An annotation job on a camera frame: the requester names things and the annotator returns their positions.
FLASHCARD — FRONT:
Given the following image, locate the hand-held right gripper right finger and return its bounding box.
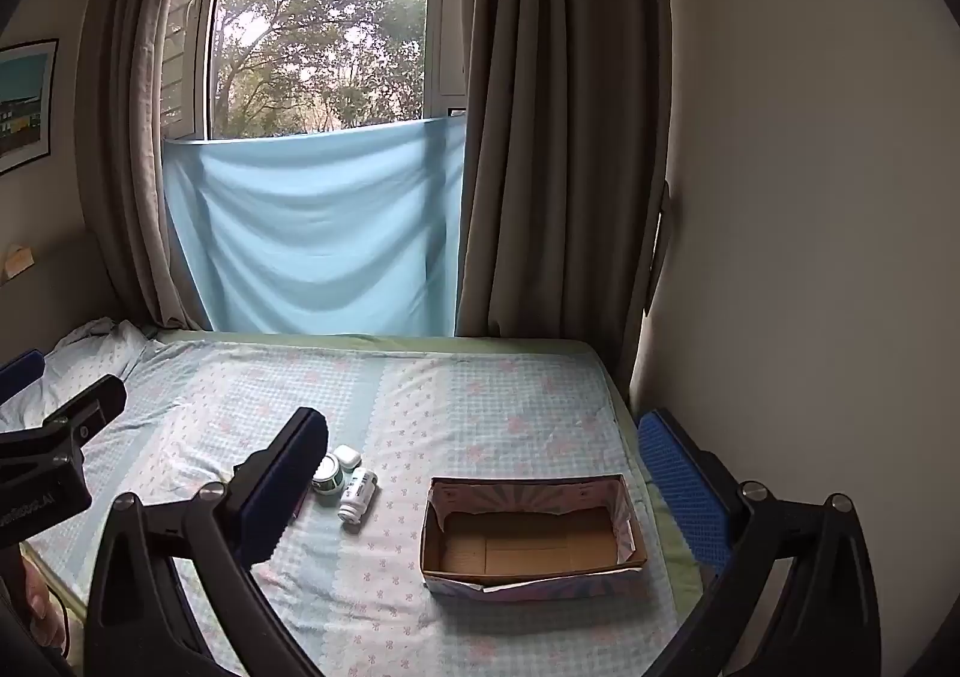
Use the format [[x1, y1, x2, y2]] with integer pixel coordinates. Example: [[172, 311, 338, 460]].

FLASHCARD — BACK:
[[637, 409, 882, 677]]

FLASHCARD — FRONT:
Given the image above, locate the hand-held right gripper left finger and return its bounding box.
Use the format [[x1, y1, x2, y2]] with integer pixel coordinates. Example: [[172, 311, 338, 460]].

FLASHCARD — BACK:
[[85, 407, 331, 677]]

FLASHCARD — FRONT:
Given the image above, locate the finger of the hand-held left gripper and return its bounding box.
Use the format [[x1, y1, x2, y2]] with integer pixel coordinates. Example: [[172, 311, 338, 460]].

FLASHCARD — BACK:
[[0, 349, 46, 412], [30, 375, 126, 457]]

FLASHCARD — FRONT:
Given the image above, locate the green label jar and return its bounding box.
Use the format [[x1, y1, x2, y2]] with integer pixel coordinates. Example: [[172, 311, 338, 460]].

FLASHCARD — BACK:
[[313, 453, 344, 507]]

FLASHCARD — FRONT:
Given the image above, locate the white pill bottle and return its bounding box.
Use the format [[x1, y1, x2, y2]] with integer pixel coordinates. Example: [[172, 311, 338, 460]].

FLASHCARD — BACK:
[[337, 467, 378, 524]]

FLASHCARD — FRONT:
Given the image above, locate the printed cardboard box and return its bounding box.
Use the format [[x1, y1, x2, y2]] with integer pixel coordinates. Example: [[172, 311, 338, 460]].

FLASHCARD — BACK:
[[420, 473, 648, 601]]

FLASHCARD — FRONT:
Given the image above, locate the person's left hand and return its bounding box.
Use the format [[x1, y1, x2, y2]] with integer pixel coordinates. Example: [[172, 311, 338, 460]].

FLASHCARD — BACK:
[[21, 557, 58, 648]]

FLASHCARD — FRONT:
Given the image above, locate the white crumpled cloth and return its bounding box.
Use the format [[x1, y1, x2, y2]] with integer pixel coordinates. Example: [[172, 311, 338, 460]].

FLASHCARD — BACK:
[[0, 318, 155, 423]]

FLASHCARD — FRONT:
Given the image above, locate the pale green mattress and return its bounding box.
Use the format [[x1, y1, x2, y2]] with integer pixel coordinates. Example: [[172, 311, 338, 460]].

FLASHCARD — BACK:
[[154, 328, 706, 618]]

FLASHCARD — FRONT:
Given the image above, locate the light blue cloth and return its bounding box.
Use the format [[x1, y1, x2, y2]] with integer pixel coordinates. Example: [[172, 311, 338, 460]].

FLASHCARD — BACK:
[[163, 116, 467, 337]]

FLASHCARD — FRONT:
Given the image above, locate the grey-brown curtain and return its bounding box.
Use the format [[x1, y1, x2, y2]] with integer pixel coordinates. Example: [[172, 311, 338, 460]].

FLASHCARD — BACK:
[[431, 0, 672, 385], [75, 0, 226, 333]]

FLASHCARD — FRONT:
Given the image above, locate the window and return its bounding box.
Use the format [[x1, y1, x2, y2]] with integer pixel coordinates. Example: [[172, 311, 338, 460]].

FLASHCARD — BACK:
[[161, 0, 473, 142]]

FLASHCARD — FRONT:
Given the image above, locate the beige wall fixture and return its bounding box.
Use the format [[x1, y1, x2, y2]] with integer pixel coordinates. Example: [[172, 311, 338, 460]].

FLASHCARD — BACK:
[[0, 243, 35, 284]]

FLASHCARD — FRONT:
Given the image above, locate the dark wall-mounted object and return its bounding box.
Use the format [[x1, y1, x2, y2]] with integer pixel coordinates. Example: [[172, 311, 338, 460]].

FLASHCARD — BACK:
[[645, 180, 672, 314]]

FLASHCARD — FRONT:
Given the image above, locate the framed wall picture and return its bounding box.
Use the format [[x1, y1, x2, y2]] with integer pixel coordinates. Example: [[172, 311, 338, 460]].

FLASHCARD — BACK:
[[0, 38, 59, 177]]

